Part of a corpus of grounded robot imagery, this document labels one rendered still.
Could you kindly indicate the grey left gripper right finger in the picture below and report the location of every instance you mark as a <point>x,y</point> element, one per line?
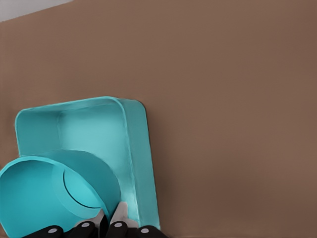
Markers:
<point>119,218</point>

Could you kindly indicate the turquoise rectangular box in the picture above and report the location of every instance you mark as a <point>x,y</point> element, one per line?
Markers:
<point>99,134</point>

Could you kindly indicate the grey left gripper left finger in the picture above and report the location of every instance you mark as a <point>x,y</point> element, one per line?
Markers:
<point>88,226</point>

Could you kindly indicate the turquoise bowl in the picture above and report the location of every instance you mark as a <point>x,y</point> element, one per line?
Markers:
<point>29,193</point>

